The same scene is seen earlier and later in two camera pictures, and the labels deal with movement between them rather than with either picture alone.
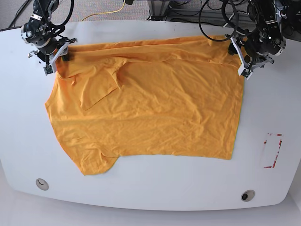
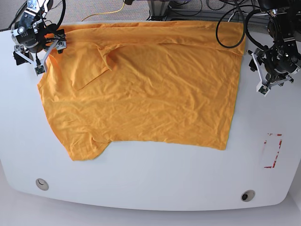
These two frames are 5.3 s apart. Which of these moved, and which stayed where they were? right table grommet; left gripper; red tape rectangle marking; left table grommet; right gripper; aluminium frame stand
Moved: right gripper; left gripper
Stayed: red tape rectangle marking; left table grommet; aluminium frame stand; right table grommet
